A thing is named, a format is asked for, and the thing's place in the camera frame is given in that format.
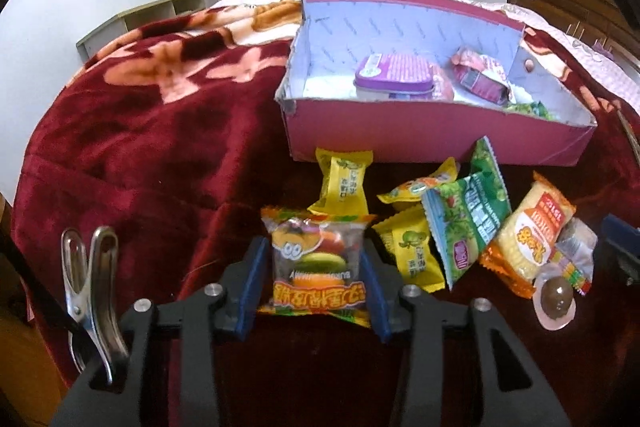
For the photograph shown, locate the white low shelf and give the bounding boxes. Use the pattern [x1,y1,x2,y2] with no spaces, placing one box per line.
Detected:
[76,0,208,60]

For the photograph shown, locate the orange corn snack packet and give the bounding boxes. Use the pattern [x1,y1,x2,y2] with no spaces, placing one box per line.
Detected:
[479,172,577,299]

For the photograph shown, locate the large green pea packet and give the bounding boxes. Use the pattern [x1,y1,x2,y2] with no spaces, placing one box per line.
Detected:
[421,136,513,292]

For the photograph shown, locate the metal spring clip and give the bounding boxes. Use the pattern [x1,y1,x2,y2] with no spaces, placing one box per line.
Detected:
[61,226,131,388]

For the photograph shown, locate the brown patterned strip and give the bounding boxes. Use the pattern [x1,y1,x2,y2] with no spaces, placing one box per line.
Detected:
[617,112,640,158]

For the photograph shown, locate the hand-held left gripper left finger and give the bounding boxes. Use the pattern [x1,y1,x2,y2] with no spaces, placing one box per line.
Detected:
[50,234,271,427]

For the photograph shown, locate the purple tin box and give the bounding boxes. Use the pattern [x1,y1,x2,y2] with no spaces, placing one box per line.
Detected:
[354,53,436,100]

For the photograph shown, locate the wooden headboard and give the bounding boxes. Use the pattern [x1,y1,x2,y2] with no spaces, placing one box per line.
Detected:
[504,0,640,72]

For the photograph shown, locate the brown egg in clear pack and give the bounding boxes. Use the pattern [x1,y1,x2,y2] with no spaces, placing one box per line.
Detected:
[532,269,581,333]

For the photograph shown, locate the burger gummy packet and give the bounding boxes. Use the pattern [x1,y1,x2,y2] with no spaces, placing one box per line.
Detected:
[257,206,377,328]

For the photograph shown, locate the rainbow striped clear packet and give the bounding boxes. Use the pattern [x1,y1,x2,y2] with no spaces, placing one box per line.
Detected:
[552,217,598,297]

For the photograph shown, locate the small green pea packet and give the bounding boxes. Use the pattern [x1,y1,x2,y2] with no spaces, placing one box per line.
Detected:
[505,99,551,122]

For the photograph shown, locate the pink cardboard box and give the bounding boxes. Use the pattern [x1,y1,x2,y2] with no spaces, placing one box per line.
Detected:
[274,0,598,168]

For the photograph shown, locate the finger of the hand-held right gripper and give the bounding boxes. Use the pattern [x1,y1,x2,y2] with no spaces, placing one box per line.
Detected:
[600,213,640,288]

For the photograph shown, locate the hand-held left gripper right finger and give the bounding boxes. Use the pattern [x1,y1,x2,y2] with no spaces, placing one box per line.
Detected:
[360,237,571,427]

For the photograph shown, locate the black cable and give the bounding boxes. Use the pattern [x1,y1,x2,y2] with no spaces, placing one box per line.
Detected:
[15,232,91,343]

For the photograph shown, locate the yellow candy packet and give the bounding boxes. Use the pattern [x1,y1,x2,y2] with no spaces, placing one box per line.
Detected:
[375,207,446,294]
[376,157,461,210]
[307,148,375,215]

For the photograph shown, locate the small peach jelly pouch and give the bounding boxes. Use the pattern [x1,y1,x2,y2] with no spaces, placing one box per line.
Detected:
[450,46,516,108]

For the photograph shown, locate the red floral blanket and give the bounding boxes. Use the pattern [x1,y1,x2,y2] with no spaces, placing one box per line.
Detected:
[10,0,640,427]

